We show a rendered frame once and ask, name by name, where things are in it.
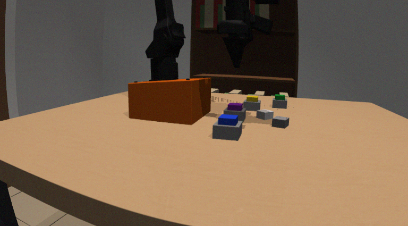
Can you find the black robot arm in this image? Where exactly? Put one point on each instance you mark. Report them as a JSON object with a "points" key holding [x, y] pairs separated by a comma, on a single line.
{"points": [[169, 36]]}

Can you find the blue button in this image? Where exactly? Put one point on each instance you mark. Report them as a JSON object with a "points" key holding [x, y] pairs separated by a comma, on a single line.
{"points": [[227, 128]]}

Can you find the purple button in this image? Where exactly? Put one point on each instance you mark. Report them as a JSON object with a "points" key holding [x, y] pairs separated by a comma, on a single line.
{"points": [[236, 109]]}

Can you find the green button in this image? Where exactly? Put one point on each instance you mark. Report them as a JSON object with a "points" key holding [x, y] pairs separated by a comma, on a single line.
{"points": [[279, 101]]}

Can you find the yellow button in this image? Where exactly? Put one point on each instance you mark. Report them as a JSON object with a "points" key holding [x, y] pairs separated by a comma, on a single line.
{"points": [[251, 103]]}

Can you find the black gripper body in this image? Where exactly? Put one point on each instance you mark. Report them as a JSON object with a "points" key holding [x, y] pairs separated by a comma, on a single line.
{"points": [[234, 24]]}

